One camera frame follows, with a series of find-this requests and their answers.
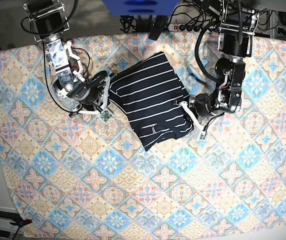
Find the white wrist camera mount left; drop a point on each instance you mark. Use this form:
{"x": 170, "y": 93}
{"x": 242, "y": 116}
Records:
{"x": 199, "y": 131}

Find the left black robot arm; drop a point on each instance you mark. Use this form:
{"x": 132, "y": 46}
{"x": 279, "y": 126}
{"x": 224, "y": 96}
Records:
{"x": 235, "y": 24}

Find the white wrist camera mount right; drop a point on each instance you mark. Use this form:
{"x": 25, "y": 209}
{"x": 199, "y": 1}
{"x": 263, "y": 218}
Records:
{"x": 79, "y": 94}

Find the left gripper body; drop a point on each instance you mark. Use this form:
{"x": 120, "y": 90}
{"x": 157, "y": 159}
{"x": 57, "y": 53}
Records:
{"x": 186, "y": 103}

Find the blue box overhead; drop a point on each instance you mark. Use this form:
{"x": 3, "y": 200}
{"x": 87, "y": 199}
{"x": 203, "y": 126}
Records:
{"x": 140, "y": 7}

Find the white labelled power strip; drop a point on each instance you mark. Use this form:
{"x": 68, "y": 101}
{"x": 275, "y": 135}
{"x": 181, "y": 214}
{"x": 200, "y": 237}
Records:
{"x": 177, "y": 27}

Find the patterned pastel tablecloth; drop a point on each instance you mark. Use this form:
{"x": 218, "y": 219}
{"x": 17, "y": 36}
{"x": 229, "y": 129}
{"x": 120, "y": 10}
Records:
{"x": 89, "y": 177}

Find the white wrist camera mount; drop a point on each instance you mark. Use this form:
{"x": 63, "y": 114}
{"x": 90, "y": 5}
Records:
{"x": 199, "y": 131}
{"x": 79, "y": 94}

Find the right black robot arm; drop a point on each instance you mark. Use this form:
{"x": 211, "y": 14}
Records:
{"x": 48, "y": 20}

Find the navy white striped T-shirt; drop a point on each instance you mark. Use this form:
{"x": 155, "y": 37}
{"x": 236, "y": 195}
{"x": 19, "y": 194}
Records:
{"x": 149, "y": 94}

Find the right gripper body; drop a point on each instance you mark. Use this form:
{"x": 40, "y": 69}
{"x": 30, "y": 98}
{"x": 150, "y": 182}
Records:
{"x": 98, "y": 89}

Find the blue orange clamp bottom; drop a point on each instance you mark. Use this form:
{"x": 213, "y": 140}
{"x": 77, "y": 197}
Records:
{"x": 19, "y": 222}

